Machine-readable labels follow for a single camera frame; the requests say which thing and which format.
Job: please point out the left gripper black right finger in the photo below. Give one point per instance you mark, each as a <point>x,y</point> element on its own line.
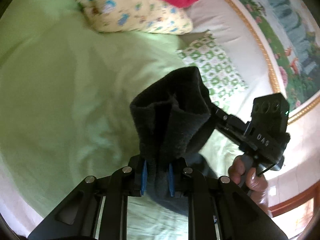
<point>192,184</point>

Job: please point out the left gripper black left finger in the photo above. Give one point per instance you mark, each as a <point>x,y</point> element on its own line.
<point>114,191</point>

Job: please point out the black pants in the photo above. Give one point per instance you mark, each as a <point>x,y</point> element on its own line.
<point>173,120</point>

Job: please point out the right hand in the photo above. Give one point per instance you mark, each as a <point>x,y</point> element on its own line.
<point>257,185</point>

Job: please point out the green white patterned pillow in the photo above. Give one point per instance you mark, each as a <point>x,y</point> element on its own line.
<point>217,71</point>

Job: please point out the wooden framed window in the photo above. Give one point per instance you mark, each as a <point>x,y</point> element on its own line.
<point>294,215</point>

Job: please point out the green bed sheet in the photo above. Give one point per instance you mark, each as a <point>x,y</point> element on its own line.
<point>65,96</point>

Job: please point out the framed landscape painting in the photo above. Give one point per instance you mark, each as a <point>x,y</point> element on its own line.
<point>288,35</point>

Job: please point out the striped white mattress cover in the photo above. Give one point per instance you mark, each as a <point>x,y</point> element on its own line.
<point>239,44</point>

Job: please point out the yellow patterned pillow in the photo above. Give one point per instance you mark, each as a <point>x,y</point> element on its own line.
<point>150,16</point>

